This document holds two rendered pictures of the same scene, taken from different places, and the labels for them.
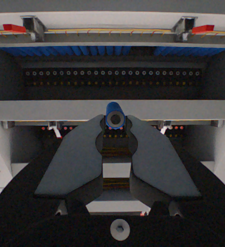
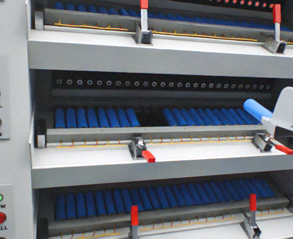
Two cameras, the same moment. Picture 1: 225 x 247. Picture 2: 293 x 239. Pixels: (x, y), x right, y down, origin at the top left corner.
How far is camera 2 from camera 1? 36 cm
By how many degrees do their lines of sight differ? 45
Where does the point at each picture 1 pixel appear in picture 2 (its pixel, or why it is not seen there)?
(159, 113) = (157, 56)
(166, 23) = (153, 150)
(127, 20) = (189, 151)
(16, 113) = not seen: outside the picture
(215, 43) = (90, 134)
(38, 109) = (286, 68)
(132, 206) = not seen: outside the picture
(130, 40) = (181, 132)
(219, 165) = not seen: outside the picture
